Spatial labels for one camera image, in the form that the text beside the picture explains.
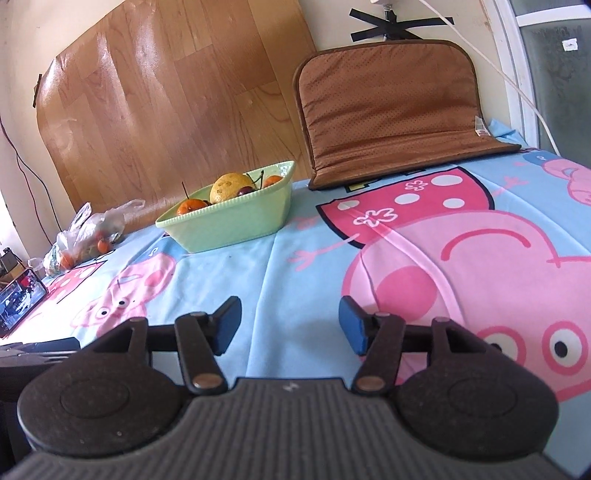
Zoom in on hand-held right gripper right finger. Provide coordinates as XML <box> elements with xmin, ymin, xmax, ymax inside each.
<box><xmin>338</xmin><ymin>296</ymin><xmax>483</xmax><ymax>396</ymax></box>

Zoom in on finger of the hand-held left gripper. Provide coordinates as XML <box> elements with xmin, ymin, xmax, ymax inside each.
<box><xmin>28</xmin><ymin>337</ymin><xmax>80</xmax><ymax>355</ymax></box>

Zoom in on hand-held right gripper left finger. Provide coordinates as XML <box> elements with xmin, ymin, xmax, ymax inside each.
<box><xmin>99</xmin><ymin>296</ymin><xmax>243</xmax><ymax>396</ymax></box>

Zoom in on light green plastic basket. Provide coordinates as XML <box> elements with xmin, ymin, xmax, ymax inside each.
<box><xmin>155</xmin><ymin>161</ymin><xmax>296</xmax><ymax>254</ymax></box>

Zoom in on large yellow lemon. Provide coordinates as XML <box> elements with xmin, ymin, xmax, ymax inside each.
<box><xmin>209</xmin><ymin>172</ymin><xmax>254</xmax><ymax>205</ymax></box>

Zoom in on black smartphone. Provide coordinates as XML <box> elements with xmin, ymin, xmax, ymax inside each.
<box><xmin>0</xmin><ymin>268</ymin><xmax>48</xmax><ymax>337</ymax></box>

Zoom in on printed cartoon blanket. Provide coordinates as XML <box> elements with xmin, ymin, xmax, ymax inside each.
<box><xmin>0</xmin><ymin>119</ymin><xmax>591</xmax><ymax>462</ymax></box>

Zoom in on black power adapter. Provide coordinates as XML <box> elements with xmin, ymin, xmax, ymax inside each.
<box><xmin>0</xmin><ymin>249</ymin><xmax>24</xmax><ymax>280</ymax></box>

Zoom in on clear plastic bag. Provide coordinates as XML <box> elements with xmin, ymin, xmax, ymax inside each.
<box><xmin>44</xmin><ymin>199</ymin><xmax>146</xmax><ymax>273</ymax></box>

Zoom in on brown seat cushion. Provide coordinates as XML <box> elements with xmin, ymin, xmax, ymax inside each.
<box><xmin>294</xmin><ymin>39</ymin><xmax>522</xmax><ymax>191</ymax></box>

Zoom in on wood pattern vinyl sheet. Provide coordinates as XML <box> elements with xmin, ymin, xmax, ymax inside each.
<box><xmin>34</xmin><ymin>0</ymin><xmax>319</xmax><ymax>227</ymax></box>

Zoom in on black tape strips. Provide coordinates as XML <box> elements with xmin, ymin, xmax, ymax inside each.
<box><xmin>348</xmin><ymin>7</ymin><xmax>455</xmax><ymax>42</ymax></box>

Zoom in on white framed window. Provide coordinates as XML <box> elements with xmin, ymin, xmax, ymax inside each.
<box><xmin>489</xmin><ymin>0</ymin><xmax>591</xmax><ymax>160</ymax></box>

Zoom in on thin dark wall cable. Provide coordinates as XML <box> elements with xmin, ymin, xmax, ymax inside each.
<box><xmin>0</xmin><ymin>115</ymin><xmax>63</xmax><ymax>234</ymax></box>

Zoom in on white cable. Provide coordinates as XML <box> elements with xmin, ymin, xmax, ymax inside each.
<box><xmin>418</xmin><ymin>0</ymin><xmax>563</xmax><ymax>157</ymax></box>

